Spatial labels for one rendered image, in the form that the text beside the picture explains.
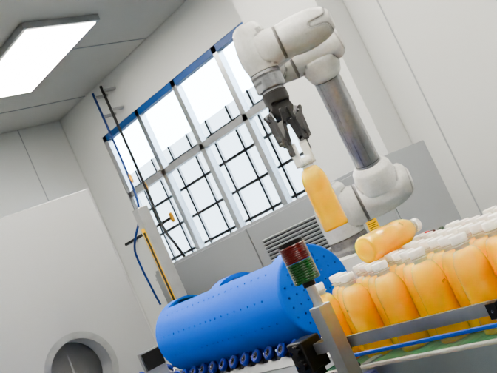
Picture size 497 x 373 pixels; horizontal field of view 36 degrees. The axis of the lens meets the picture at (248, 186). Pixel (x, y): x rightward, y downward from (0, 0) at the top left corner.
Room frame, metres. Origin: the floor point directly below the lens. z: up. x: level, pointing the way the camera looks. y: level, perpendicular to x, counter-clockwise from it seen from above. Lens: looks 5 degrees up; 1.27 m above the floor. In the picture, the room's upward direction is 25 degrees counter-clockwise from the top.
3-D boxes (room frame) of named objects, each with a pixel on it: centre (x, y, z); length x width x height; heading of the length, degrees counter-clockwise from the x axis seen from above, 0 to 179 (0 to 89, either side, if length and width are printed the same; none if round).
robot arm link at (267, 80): (2.19, -0.18, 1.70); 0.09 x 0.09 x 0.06
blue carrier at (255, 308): (2.68, 0.20, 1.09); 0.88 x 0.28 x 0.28; 36
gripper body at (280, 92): (2.19, -0.18, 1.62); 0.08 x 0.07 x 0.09; 125
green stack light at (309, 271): (1.76, -0.03, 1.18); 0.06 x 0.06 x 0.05
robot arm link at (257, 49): (2.19, -0.19, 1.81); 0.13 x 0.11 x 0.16; 82
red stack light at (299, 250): (1.76, -0.03, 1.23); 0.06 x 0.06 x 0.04
